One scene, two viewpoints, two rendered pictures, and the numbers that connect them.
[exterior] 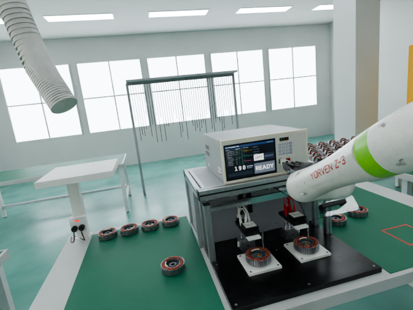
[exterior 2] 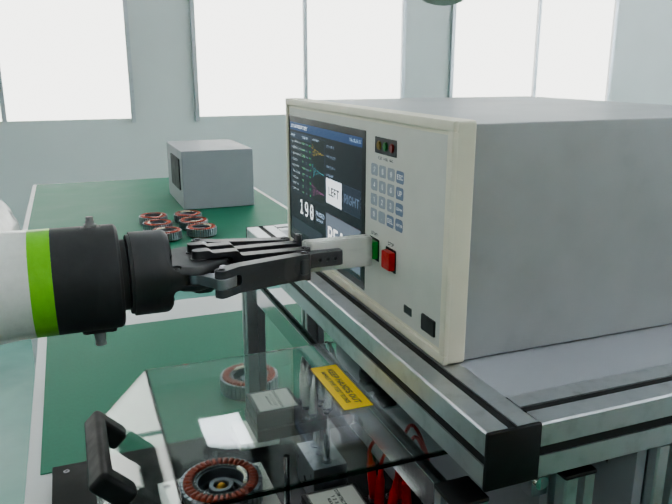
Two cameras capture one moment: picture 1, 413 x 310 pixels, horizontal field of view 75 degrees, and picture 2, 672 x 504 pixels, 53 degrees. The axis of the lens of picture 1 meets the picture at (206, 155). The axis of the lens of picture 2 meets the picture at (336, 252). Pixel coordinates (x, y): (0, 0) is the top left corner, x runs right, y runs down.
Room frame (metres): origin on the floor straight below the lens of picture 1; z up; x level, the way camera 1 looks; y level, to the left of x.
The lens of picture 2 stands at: (1.11, -1.00, 1.36)
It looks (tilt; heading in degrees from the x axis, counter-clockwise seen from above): 15 degrees down; 81
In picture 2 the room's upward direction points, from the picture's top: straight up
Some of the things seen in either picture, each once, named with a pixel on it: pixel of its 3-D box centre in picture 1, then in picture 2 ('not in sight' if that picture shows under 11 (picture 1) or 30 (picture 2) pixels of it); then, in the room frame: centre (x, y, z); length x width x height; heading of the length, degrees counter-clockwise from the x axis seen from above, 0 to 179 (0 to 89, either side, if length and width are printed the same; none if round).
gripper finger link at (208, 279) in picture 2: not in sight; (204, 277); (1.08, -0.43, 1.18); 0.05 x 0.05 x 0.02; 11
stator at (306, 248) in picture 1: (306, 244); not in sight; (1.13, -0.42, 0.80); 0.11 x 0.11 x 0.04
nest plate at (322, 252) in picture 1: (306, 249); not in sight; (1.13, -0.42, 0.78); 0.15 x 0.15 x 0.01; 12
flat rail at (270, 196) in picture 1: (269, 196); (319, 361); (1.20, -0.28, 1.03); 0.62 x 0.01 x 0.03; 102
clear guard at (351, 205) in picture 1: (310, 195); (281, 433); (1.15, -0.45, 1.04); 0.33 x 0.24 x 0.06; 12
